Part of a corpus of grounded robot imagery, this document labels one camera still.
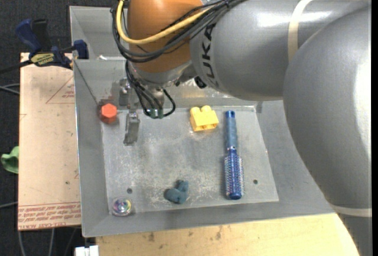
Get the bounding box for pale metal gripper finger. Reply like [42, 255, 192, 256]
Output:
[123, 112, 141, 145]
[118, 78, 133, 106]

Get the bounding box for red hexagonal block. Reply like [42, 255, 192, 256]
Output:
[98, 102, 119, 125]

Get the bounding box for yellow toy brick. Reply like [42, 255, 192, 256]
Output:
[189, 105, 220, 132]

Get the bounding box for grey metal bin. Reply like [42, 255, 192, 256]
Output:
[69, 5, 340, 238]

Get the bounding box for shiny iridescent round disc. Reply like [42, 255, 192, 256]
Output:
[111, 196, 133, 217]

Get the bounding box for dark teal toy figure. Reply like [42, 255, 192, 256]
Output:
[163, 179, 190, 205]

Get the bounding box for brown cardboard board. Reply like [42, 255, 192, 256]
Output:
[17, 52, 82, 231]

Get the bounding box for blue round hairbrush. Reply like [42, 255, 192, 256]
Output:
[222, 110, 245, 201]

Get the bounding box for black cylinder on white bracket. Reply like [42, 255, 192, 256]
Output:
[193, 76, 208, 89]

